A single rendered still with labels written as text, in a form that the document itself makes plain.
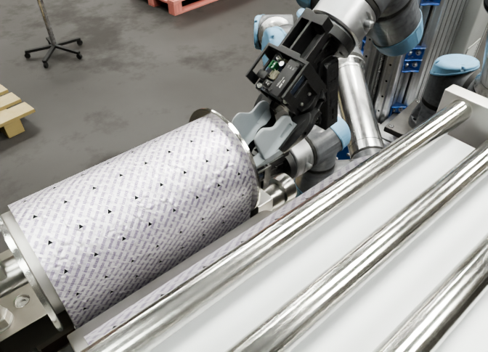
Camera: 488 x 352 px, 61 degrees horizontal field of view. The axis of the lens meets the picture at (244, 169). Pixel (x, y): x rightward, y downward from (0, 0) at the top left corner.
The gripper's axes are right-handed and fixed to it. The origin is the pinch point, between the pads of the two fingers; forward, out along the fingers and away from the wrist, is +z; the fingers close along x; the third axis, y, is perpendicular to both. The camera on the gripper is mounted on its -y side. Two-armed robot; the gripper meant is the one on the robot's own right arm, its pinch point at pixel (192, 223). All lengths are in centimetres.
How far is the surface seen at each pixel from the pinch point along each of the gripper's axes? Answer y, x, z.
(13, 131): -106, -214, -2
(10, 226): 21.8, 6.0, 22.2
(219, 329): 35, 32, 17
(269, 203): 10.9, 12.0, -5.4
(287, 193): 9.6, 11.4, -9.5
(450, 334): 35, 38, 10
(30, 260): 20.4, 9.7, 22.2
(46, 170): -109, -170, -5
